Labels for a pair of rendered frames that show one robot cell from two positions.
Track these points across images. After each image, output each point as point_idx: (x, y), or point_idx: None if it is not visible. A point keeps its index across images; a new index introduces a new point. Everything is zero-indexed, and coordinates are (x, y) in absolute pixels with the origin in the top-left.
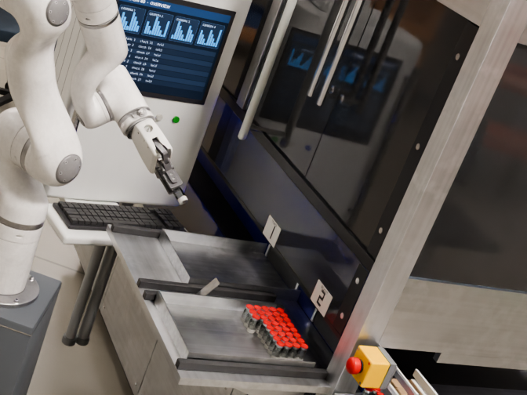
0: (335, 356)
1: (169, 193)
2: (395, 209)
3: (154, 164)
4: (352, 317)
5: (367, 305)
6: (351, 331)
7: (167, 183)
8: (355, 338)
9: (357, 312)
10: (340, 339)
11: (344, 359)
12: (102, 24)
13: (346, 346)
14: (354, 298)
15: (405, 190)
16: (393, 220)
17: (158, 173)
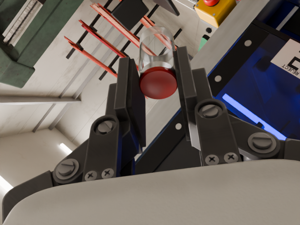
0: (262, 2)
1: (181, 47)
2: (156, 143)
3: (124, 176)
4: (228, 42)
5: (202, 56)
6: (230, 29)
7: (124, 72)
8: (222, 24)
9: (219, 48)
10: (251, 19)
11: (243, 2)
12: None
13: (240, 15)
14: (224, 61)
15: (142, 159)
16: (158, 132)
17: (201, 138)
